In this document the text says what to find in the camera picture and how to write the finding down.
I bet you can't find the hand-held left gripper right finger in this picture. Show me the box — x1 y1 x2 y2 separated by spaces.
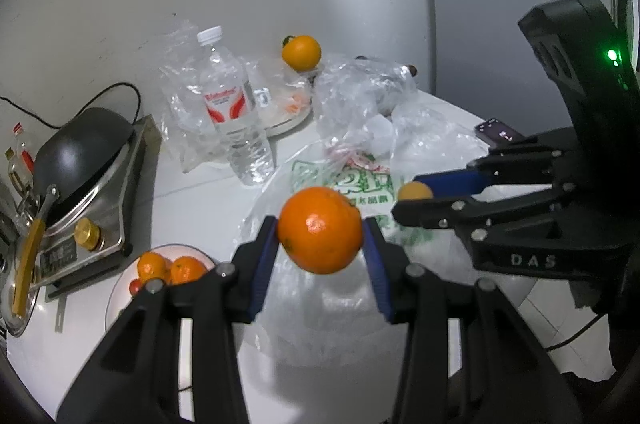
362 217 586 424

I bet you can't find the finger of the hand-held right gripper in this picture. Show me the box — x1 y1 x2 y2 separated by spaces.
392 184 576 240
414 141 561 195

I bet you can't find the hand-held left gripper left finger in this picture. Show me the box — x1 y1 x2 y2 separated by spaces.
57 215 278 424

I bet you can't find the longan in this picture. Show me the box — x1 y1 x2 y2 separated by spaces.
397 181 433 205

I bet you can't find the mandarin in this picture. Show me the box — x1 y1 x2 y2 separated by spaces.
276 185 363 275
170 255 208 285
136 251 171 285

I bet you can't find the green printed plastic bag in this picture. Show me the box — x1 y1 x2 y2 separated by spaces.
237 104 501 370

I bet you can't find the white plate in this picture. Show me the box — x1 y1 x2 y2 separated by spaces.
106 243 217 340

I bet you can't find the black smartphone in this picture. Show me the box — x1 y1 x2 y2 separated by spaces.
475 117 526 145

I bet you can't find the white crumpled plastic bag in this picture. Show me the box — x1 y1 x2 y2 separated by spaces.
365 111 396 152

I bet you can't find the clear water bottle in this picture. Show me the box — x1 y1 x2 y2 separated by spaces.
196 26 276 187

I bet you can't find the crumpled clear plastic bag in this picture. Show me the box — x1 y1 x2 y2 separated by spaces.
312 53 421 140

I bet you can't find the white bowl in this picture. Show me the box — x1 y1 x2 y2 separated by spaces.
250 69 313 137

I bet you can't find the steel induction cooker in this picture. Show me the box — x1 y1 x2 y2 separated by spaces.
30 114 156 300

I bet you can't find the brass knob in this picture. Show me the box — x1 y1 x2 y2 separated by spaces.
74 219 103 251

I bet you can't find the large orange with leaf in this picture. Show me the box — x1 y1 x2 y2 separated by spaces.
281 34 322 72

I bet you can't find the dark oil bottle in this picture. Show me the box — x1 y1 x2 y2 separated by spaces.
4 147 26 190

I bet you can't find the red label bottle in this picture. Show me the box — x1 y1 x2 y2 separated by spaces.
12 123 36 170

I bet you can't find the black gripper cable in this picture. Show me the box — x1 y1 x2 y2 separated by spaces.
545 311 608 352

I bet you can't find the black wok with yellow handle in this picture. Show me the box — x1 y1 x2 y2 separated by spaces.
10 107 136 320

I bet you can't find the black cooker cable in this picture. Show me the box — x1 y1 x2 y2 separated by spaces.
0 82 143 130

